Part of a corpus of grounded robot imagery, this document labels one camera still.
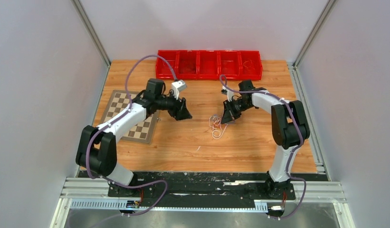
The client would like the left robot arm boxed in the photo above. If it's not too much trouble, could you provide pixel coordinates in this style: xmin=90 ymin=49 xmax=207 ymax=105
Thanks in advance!
xmin=76 ymin=78 xmax=192 ymax=197

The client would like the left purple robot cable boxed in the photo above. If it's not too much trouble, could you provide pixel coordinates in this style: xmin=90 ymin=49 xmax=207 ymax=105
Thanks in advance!
xmin=85 ymin=55 xmax=179 ymax=218

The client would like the checkered chessboard mat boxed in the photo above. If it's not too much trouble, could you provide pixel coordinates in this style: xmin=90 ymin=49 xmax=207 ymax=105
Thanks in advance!
xmin=100 ymin=90 xmax=160 ymax=144

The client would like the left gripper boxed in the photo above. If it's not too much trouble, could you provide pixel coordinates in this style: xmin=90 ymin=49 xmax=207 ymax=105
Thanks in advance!
xmin=155 ymin=89 xmax=192 ymax=121

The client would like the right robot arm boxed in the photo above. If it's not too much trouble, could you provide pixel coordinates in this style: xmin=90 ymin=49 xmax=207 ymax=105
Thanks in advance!
xmin=220 ymin=76 xmax=310 ymax=198

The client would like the red bin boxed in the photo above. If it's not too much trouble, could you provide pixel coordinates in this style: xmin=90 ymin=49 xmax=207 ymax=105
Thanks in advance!
xmin=240 ymin=50 xmax=263 ymax=81
xmin=219 ymin=51 xmax=240 ymax=80
xmin=199 ymin=50 xmax=218 ymax=80
xmin=177 ymin=50 xmax=198 ymax=80
xmin=155 ymin=50 xmax=178 ymax=79

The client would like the aluminium front rail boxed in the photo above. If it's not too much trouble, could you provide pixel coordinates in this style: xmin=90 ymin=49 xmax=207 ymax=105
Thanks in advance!
xmin=60 ymin=178 xmax=347 ymax=212

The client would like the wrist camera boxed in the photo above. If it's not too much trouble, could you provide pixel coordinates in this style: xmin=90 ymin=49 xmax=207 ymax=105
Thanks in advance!
xmin=171 ymin=80 xmax=187 ymax=97
xmin=221 ymin=89 xmax=229 ymax=95

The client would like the left aluminium frame post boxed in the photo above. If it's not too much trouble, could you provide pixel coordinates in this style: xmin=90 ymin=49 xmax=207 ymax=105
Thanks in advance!
xmin=71 ymin=0 xmax=111 ymax=68

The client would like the right aluminium frame post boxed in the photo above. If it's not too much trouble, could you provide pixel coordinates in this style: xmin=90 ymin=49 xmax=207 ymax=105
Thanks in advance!
xmin=293 ymin=0 xmax=338 ymax=68

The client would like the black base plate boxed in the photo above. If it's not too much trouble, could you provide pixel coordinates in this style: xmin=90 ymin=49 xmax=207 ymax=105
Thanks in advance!
xmin=77 ymin=170 xmax=329 ymax=209

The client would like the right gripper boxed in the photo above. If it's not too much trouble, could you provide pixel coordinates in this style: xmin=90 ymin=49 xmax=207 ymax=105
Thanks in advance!
xmin=221 ymin=98 xmax=252 ymax=124

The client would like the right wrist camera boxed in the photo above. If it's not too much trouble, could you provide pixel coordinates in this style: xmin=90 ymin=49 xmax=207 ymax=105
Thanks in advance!
xmin=221 ymin=89 xmax=229 ymax=95

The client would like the white wire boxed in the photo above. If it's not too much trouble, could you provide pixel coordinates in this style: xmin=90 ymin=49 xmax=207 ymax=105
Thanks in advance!
xmin=209 ymin=115 xmax=228 ymax=140

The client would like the aluminium frame post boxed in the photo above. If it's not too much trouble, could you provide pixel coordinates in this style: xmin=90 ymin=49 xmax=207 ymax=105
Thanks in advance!
xmin=293 ymin=0 xmax=338 ymax=68
xmin=71 ymin=0 xmax=111 ymax=68

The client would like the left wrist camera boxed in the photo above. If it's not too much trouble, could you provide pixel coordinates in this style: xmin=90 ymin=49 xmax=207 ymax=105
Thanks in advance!
xmin=171 ymin=80 xmax=187 ymax=97

